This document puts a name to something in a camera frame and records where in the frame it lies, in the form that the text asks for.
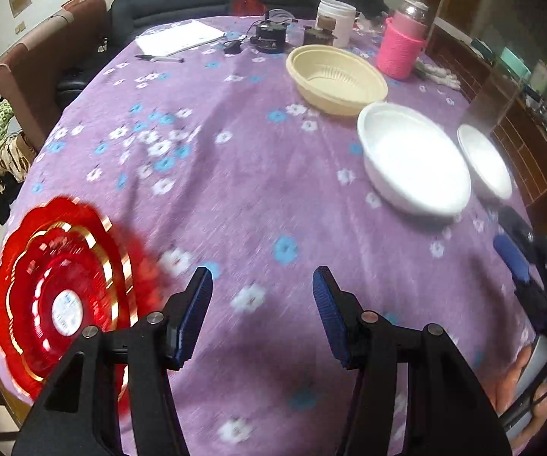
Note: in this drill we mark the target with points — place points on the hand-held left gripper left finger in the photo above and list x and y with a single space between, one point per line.
193 323

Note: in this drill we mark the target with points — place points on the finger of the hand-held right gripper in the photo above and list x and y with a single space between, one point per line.
515 223
511 256

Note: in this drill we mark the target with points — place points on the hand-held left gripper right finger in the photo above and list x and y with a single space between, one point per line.
330 323

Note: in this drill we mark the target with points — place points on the small white bowl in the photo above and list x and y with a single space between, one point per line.
485 156

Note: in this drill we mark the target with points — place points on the large white bowl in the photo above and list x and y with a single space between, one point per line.
411 152

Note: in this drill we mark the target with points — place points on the red scalloped plastic plate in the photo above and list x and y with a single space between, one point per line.
26 266

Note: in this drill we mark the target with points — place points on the beige plastic bowl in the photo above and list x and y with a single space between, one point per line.
335 80

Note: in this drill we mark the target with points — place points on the person's right hand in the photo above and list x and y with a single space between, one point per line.
515 380

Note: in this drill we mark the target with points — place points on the wooden sideboard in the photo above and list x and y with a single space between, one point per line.
515 118

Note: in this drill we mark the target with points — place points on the clear glass tumbler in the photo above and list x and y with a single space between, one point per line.
489 104

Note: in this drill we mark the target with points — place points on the white bottle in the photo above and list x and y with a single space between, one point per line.
542 78

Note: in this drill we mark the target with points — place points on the teal container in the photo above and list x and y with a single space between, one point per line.
515 62

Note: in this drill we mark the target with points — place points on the white gloves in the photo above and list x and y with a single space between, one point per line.
439 73

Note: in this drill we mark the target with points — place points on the bottle with pink knitted sleeve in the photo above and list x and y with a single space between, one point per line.
399 47

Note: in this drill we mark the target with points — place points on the dark clothes on floor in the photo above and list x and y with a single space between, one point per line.
5 206

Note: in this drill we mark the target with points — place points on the black pen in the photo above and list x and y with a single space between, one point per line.
159 58

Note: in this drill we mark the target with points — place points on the white plastic jar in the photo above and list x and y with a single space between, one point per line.
342 14

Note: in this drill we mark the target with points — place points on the small brown device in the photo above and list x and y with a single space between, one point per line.
318 35

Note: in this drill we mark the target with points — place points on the small black object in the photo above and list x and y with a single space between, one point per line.
231 46

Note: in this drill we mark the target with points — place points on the white notebook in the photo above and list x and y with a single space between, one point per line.
178 38

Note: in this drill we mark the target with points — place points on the black round device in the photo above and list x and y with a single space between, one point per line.
271 38

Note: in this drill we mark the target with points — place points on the brown armchair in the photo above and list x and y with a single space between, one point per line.
31 80

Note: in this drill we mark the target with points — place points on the black leather sofa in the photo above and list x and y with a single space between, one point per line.
169 4

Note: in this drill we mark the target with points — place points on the red bag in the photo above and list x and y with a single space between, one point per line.
245 4

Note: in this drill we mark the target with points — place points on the wall plaque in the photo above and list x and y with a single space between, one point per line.
19 1

